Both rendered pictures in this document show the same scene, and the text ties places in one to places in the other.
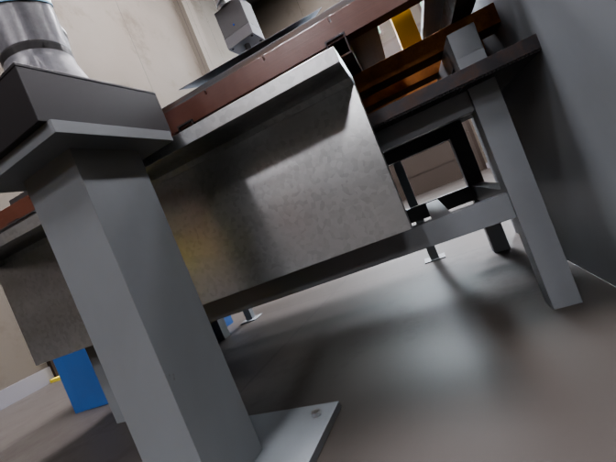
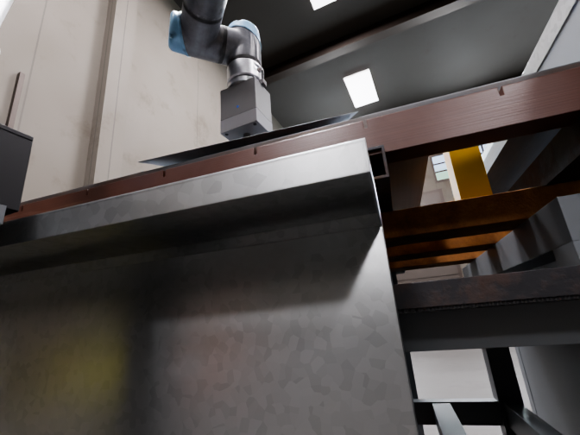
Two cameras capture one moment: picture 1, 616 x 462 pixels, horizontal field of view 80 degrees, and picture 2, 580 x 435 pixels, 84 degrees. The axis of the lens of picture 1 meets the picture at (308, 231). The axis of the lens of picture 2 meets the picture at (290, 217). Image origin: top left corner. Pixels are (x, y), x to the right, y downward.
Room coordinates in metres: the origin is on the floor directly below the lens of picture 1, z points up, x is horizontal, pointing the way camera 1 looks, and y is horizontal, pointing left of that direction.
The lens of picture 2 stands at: (0.44, -0.10, 0.54)
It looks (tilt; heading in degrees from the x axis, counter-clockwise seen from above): 18 degrees up; 359
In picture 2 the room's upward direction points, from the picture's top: 5 degrees counter-clockwise
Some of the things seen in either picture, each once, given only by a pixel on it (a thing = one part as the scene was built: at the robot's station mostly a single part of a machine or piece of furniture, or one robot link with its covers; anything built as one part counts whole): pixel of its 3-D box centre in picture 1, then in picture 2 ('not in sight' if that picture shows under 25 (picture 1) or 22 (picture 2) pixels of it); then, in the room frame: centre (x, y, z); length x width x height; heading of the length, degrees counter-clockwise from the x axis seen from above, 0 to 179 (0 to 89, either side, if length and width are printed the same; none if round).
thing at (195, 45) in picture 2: not in sight; (198, 31); (0.95, 0.05, 1.12); 0.11 x 0.11 x 0.08; 24
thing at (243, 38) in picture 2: not in sight; (242, 50); (1.00, -0.03, 1.12); 0.09 x 0.08 x 0.11; 114
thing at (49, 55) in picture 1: (49, 84); not in sight; (0.69, 0.34, 0.82); 0.15 x 0.15 x 0.10
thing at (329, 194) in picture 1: (167, 251); (1, 389); (1.04, 0.39, 0.48); 1.30 x 0.04 x 0.35; 72
